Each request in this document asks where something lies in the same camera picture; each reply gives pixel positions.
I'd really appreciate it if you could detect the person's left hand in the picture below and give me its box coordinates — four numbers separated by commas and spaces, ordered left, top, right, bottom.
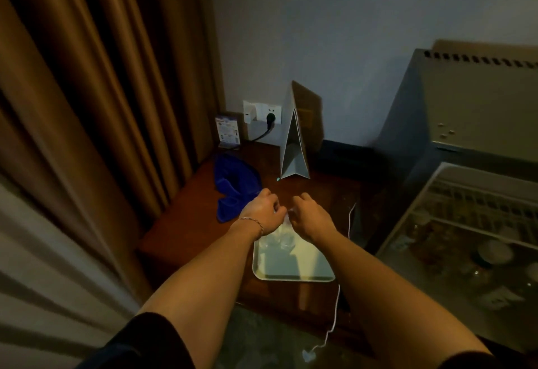
237, 188, 287, 237

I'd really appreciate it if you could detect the person's right hand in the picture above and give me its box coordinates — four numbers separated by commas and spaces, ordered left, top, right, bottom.
287, 192, 337, 244

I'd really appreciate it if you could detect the clear plastic wrapper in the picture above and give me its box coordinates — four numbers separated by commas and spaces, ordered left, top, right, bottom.
260, 208, 304, 252

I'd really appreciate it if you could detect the person's left forearm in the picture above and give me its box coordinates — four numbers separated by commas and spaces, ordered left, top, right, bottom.
138, 221, 262, 369

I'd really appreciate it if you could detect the person's right forearm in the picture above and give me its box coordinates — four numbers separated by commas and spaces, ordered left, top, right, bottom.
316, 230, 493, 369

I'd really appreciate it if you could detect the blue cloth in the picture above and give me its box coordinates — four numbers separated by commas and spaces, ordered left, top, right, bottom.
214, 154, 264, 223

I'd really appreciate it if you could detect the white rectangular tray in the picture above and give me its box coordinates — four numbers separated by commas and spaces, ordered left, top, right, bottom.
252, 222, 336, 283

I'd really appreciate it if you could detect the white folded tent card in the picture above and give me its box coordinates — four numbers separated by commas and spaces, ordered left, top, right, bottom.
279, 80, 324, 180

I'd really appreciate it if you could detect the small printed card stand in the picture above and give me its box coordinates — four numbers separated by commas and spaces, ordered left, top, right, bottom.
214, 115, 242, 150

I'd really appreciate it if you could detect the grey glass door mini fridge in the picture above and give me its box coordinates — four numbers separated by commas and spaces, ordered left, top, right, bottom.
373, 39, 538, 355

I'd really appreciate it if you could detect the black left sleeve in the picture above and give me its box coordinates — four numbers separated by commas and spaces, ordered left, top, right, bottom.
75, 312, 196, 369

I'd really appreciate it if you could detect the black sleeve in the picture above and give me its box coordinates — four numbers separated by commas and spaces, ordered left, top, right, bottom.
75, 312, 196, 369
437, 350, 538, 369

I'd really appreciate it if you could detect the white round lid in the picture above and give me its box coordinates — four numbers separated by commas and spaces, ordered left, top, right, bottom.
477, 239, 515, 266

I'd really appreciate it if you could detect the brown curtain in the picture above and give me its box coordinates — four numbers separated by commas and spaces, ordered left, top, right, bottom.
0, 0, 226, 302

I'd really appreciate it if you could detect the black right sleeve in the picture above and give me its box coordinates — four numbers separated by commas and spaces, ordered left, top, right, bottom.
437, 350, 538, 369

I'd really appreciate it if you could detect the white sheer curtain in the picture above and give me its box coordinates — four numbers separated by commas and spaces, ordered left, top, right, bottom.
0, 173, 140, 369

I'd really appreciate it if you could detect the thin beaded bracelet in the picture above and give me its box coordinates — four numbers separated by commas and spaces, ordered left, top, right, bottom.
239, 216, 265, 237

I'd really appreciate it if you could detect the black plug with cable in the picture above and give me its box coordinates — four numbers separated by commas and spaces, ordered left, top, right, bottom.
251, 112, 277, 143

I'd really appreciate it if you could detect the white wall socket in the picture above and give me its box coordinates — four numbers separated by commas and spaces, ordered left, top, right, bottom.
242, 100, 283, 126

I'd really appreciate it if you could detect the white charging cable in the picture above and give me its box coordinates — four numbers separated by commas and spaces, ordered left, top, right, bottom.
302, 202, 358, 364

